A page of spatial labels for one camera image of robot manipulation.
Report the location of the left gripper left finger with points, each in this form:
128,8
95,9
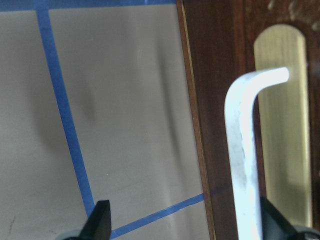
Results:
98,225

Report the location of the white drawer handle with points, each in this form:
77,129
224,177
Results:
240,134

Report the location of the brass handle plate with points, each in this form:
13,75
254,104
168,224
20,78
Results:
284,123

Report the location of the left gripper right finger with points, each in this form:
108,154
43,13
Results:
274,225

